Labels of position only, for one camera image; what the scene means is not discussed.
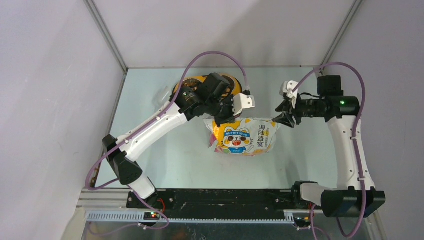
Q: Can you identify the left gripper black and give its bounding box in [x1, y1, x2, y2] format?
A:
[204, 93, 242, 128]

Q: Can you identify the colourful pet food bag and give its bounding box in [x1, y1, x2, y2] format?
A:
[204, 117, 280, 156]

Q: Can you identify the clear plastic scoop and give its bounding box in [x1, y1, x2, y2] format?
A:
[153, 86, 170, 110]

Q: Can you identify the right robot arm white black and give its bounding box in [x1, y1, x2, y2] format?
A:
[273, 75, 386, 218]

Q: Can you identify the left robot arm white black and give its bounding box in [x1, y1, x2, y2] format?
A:
[101, 72, 243, 208]

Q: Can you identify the yellow double pet bowl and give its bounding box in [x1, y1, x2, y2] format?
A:
[182, 73, 243, 100]

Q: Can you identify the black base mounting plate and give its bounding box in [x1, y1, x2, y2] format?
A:
[145, 188, 312, 217]

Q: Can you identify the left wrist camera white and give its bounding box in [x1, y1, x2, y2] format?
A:
[232, 93, 256, 116]

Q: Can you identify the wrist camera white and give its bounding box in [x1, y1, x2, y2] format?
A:
[232, 93, 256, 116]
[279, 80, 299, 109]

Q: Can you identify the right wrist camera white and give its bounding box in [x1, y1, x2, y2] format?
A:
[279, 80, 299, 109]

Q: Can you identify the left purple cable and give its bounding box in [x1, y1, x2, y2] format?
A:
[85, 50, 250, 237]

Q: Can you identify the grey slotted cable duct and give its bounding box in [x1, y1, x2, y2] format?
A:
[85, 210, 295, 224]

